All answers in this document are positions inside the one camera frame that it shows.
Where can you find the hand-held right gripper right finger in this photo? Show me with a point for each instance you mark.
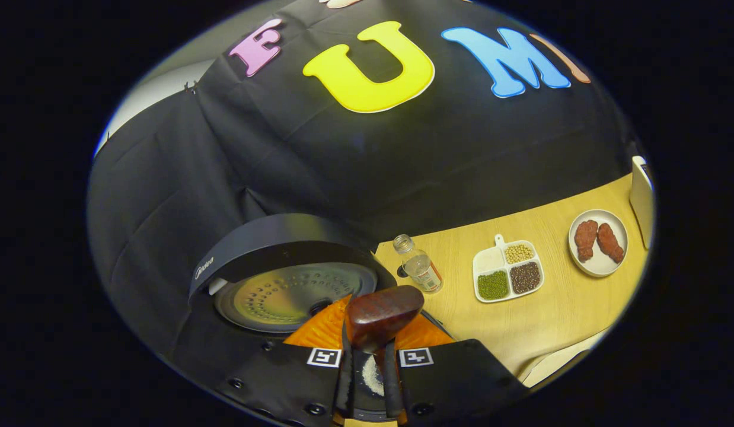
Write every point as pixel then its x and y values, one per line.
pixel 392 379

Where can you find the black backdrop cloth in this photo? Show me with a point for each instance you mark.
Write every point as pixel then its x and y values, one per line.
pixel 284 154

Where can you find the round white plate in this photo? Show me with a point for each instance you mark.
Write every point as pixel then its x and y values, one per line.
pixel 601 270

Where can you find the glass tray of rice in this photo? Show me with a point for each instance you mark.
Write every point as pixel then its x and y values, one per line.
pixel 557 365

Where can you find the small clear glass bottle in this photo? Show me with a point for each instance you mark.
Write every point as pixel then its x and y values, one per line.
pixel 420 270

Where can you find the white divided bean dish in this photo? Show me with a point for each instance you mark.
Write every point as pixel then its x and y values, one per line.
pixel 509 273

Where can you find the white toaster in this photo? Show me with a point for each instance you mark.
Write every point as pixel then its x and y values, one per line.
pixel 641 201

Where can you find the dark wooden spoon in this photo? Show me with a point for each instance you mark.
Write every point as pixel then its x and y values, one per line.
pixel 385 311

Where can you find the red meat piece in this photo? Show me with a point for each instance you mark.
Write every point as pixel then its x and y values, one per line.
pixel 610 244
pixel 585 240

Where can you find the black silver rice cooker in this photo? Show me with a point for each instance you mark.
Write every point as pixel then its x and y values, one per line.
pixel 272 237

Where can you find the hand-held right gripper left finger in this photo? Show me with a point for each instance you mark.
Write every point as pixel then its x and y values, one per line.
pixel 347 379

